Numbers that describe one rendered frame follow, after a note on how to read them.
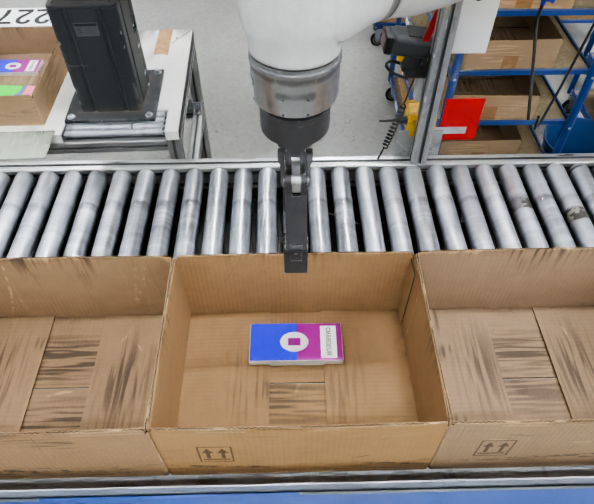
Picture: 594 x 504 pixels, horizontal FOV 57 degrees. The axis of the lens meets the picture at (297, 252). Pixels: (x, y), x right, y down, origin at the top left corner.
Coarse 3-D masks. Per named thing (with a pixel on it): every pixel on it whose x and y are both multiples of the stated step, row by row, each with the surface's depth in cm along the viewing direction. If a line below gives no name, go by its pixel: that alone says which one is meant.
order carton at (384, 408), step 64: (192, 256) 89; (256, 256) 89; (320, 256) 90; (384, 256) 90; (192, 320) 100; (256, 320) 100; (320, 320) 100; (384, 320) 100; (192, 384) 92; (256, 384) 92; (320, 384) 92; (384, 384) 92; (192, 448) 75; (256, 448) 75; (320, 448) 76; (384, 448) 77
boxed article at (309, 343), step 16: (256, 336) 96; (272, 336) 96; (288, 336) 96; (304, 336) 96; (320, 336) 96; (336, 336) 96; (256, 352) 94; (272, 352) 94; (288, 352) 94; (304, 352) 94; (320, 352) 94; (336, 352) 94
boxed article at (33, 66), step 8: (0, 64) 176; (8, 64) 176; (16, 64) 176; (24, 64) 176; (32, 64) 176; (40, 64) 176; (0, 72) 173; (8, 72) 173; (16, 72) 173; (24, 72) 173; (32, 72) 173
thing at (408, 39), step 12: (384, 36) 127; (396, 36) 126; (408, 36) 126; (420, 36) 126; (432, 36) 127; (384, 48) 128; (396, 48) 127; (408, 48) 127; (420, 48) 127; (408, 60) 131; (420, 60) 131
